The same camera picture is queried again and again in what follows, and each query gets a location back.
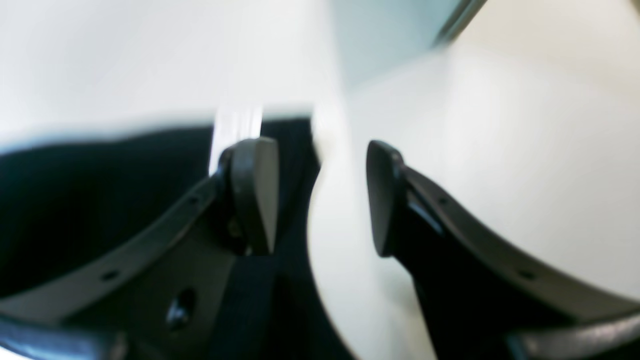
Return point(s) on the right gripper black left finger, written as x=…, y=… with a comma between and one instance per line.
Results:
x=157, y=296

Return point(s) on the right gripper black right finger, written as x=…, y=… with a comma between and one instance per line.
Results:
x=481, y=297

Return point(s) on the black T-shirt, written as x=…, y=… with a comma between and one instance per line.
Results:
x=68, y=204

